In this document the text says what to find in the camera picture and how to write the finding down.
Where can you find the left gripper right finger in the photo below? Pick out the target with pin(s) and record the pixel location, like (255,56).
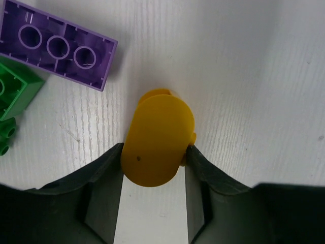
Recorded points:
(222,210)

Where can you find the green curved lego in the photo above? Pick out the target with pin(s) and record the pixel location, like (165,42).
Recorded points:
(8,128)

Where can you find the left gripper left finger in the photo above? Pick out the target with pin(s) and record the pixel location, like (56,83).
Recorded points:
(81,207)

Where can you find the green square lego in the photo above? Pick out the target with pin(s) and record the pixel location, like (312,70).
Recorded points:
(19,85)

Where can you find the purple rectangular lego brick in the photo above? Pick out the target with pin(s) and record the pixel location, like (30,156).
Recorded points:
(55,45)

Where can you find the yellow oval lego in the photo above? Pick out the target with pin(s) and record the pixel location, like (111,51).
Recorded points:
(161,130)

